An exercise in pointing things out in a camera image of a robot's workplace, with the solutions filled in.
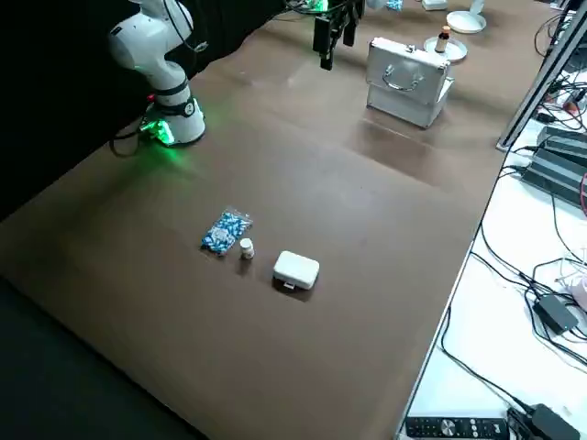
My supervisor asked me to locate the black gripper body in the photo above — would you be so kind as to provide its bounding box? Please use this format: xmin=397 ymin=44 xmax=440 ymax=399
xmin=329 ymin=0 xmax=368 ymax=22

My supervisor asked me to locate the silver aluminium medical kit case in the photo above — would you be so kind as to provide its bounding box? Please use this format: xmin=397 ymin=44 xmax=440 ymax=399
xmin=365 ymin=37 xmax=455 ymax=130

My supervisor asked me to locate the gray round plate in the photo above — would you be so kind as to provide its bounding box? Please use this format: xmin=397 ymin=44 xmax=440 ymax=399
xmin=424 ymin=36 xmax=470 ymax=64

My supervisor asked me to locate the white round plate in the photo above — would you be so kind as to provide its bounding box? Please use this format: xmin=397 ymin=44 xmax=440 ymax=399
xmin=446 ymin=11 xmax=488 ymax=35

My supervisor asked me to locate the black power supply brick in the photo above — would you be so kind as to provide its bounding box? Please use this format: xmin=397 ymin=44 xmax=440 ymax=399
xmin=521 ymin=146 xmax=587 ymax=208
xmin=537 ymin=125 xmax=587 ymax=160

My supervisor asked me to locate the white desk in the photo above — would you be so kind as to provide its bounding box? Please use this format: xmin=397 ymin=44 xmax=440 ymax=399
xmin=396 ymin=68 xmax=587 ymax=440

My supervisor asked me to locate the black power adapter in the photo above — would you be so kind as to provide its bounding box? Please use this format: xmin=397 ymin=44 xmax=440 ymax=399
xmin=507 ymin=402 xmax=581 ymax=440
xmin=533 ymin=292 xmax=580 ymax=335

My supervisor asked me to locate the black remote control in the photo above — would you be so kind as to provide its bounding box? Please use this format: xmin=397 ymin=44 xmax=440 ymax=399
xmin=404 ymin=415 xmax=511 ymax=439

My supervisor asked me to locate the aluminium frame post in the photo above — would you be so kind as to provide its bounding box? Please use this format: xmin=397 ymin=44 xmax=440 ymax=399
xmin=496 ymin=0 xmax=587 ymax=150

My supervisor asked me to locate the black arm foot cable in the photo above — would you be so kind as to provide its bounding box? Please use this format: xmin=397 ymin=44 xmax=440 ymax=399
xmin=109 ymin=119 xmax=155 ymax=159

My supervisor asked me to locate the black desk cable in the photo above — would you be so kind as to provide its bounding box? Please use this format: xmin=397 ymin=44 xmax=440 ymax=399
xmin=438 ymin=304 xmax=533 ymax=413

